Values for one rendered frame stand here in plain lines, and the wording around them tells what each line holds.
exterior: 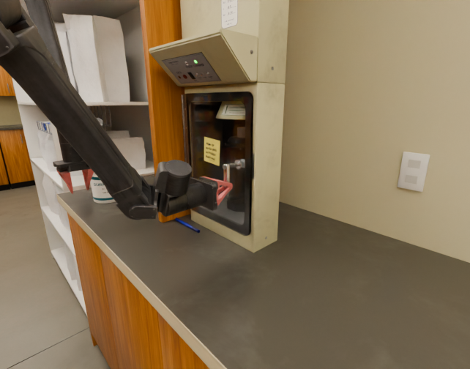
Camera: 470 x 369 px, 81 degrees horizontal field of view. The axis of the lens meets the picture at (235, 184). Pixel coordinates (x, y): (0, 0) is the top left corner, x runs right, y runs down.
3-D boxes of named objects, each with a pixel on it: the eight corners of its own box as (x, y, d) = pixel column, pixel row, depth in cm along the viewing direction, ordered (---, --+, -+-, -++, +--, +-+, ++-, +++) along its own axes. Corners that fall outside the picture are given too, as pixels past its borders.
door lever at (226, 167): (241, 193, 77) (235, 191, 79) (241, 159, 74) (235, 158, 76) (227, 198, 73) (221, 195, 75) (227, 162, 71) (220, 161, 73)
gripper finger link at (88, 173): (98, 190, 87) (94, 161, 84) (73, 195, 82) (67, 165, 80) (91, 186, 92) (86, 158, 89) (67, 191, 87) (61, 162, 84)
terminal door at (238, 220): (190, 208, 100) (184, 93, 89) (250, 237, 79) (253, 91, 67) (189, 209, 100) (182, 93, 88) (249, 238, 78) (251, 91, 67)
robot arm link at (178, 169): (129, 192, 64) (128, 218, 58) (132, 151, 58) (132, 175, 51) (181, 195, 69) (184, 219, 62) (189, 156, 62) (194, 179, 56)
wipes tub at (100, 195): (118, 192, 134) (114, 162, 129) (129, 198, 124) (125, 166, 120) (89, 198, 125) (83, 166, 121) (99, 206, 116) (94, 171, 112)
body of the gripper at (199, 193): (193, 176, 72) (168, 181, 67) (218, 184, 65) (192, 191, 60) (195, 198, 74) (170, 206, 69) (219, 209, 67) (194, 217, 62)
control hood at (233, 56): (184, 86, 89) (181, 53, 86) (258, 82, 66) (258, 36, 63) (151, 86, 81) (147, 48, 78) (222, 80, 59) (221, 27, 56)
